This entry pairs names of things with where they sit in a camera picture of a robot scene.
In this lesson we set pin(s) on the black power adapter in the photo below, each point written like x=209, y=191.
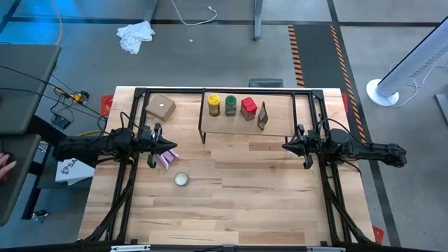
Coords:
x=61, y=122

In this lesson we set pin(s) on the yellow black connector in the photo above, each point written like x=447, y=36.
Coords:
x=81, y=97

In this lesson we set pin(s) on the brown cardboard box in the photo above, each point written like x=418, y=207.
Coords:
x=160, y=108

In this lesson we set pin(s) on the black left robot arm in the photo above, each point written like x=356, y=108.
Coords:
x=94, y=147

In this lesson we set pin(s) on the white tower fan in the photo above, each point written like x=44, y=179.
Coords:
x=413, y=63

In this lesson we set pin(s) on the small pink white packet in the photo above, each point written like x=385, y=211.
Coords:
x=169, y=156
x=163, y=161

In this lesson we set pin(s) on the wooden shelf black metal legs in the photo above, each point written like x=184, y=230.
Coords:
x=280, y=119

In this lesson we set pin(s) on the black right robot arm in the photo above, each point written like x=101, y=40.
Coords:
x=378, y=152

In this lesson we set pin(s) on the brown spice pouch with window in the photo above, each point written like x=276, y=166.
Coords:
x=262, y=119

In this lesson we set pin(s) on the crumpled white cloth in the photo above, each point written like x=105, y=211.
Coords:
x=134, y=35

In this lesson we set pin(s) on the person's hand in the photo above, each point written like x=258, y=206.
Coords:
x=6, y=169

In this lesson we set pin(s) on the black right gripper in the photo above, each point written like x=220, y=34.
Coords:
x=311, y=145

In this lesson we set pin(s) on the black caster wheel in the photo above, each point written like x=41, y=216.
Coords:
x=40, y=215

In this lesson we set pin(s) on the black floor mat striped edges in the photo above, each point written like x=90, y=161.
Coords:
x=315, y=52

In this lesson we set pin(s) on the grey desk foot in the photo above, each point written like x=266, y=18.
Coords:
x=441, y=108

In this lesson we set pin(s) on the grey desk leg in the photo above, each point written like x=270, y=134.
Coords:
x=150, y=12
x=258, y=21

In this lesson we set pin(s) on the silver metal bracket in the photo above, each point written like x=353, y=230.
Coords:
x=325, y=249
x=129, y=248

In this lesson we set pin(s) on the leaf pattern ceramic bowl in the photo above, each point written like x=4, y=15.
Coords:
x=182, y=179

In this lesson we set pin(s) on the green lid glass spice jar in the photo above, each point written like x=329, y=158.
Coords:
x=230, y=105

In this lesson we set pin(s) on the white box on floor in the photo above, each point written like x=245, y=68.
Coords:
x=75, y=171

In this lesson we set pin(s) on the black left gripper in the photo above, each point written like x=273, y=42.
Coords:
x=150, y=145

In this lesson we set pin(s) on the grey desk top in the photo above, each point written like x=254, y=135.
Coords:
x=24, y=87
x=21, y=203

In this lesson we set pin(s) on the red lid spice jar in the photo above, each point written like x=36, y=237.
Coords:
x=248, y=106

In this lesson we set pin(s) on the grey floor outlet box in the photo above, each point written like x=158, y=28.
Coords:
x=266, y=83

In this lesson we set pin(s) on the yellow lid spice jar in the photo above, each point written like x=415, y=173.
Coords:
x=213, y=105

